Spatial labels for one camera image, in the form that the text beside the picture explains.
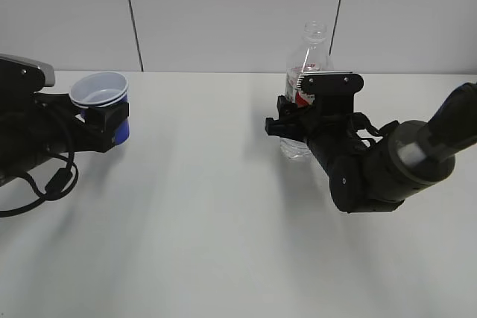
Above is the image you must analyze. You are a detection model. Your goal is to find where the clear Wahaha water bottle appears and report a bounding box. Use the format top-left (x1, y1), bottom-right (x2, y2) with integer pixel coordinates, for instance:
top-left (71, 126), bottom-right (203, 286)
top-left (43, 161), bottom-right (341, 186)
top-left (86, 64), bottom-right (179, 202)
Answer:
top-left (279, 21), bottom-right (335, 162)

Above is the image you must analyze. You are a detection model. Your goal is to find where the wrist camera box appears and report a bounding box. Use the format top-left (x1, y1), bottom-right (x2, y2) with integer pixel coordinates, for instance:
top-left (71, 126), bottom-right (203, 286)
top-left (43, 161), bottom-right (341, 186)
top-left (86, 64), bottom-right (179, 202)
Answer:
top-left (1, 54), bottom-right (55, 92)
top-left (297, 71), bottom-right (364, 98)

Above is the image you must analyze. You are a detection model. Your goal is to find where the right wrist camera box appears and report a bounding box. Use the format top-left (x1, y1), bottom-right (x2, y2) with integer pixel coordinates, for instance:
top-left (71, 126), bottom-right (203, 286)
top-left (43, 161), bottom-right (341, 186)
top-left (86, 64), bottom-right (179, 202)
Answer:
top-left (297, 71), bottom-right (364, 98)

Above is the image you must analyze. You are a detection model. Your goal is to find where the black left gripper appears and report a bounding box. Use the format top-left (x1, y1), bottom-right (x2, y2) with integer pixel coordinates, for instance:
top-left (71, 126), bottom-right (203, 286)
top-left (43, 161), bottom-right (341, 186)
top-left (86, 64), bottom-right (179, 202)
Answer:
top-left (1, 90), bottom-right (130, 184)

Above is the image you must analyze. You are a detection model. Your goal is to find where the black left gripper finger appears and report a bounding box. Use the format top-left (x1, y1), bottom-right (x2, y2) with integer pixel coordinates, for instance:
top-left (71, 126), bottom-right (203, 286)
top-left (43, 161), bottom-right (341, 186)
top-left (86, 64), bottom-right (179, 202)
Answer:
top-left (265, 95), bottom-right (313, 140)

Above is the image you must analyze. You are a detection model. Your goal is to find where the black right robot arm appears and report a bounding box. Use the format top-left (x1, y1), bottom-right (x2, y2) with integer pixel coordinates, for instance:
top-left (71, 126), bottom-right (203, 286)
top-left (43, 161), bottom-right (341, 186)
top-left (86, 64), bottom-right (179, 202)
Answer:
top-left (306, 83), bottom-right (476, 213)

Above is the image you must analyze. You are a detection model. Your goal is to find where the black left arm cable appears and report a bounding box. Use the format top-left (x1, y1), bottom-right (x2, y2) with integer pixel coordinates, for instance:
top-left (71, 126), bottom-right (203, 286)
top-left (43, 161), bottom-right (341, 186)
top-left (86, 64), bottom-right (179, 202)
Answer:
top-left (0, 109), bottom-right (80, 218)

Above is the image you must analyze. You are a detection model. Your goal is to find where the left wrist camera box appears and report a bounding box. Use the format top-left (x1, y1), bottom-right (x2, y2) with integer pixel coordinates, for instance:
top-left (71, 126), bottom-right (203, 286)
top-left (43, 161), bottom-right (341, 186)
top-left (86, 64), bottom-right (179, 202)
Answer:
top-left (1, 54), bottom-right (55, 92)

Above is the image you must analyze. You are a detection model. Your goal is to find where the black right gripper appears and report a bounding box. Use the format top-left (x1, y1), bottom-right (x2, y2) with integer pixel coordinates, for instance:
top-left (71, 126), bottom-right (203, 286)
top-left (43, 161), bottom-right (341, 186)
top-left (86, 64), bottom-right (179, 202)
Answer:
top-left (303, 100), bottom-right (376, 182)

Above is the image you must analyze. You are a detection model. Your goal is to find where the blue paper cup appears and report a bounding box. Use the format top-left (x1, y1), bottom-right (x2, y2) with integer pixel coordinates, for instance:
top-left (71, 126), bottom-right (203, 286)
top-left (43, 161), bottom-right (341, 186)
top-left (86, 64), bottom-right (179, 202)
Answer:
top-left (70, 71), bottom-right (132, 147)

